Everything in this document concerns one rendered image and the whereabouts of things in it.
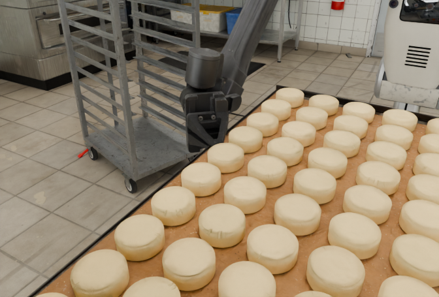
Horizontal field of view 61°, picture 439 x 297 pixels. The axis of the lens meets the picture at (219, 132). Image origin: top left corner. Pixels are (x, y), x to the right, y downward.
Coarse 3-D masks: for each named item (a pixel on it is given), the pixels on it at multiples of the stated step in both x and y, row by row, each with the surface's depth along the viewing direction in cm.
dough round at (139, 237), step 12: (132, 216) 40; (144, 216) 40; (120, 228) 38; (132, 228) 38; (144, 228) 38; (156, 228) 38; (120, 240) 37; (132, 240) 37; (144, 240) 37; (156, 240) 37; (120, 252) 37; (132, 252) 36; (144, 252) 36; (156, 252) 37
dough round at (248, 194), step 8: (240, 176) 46; (248, 176) 46; (232, 184) 44; (240, 184) 44; (248, 184) 44; (256, 184) 44; (224, 192) 43; (232, 192) 43; (240, 192) 43; (248, 192) 43; (256, 192) 43; (264, 192) 43; (224, 200) 44; (232, 200) 42; (240, 200) 42; (248, 200) 42; (256, 200) 42; (264, 200) 43; (240, 208) 42; (248, 208) 42; (256, 208) 42
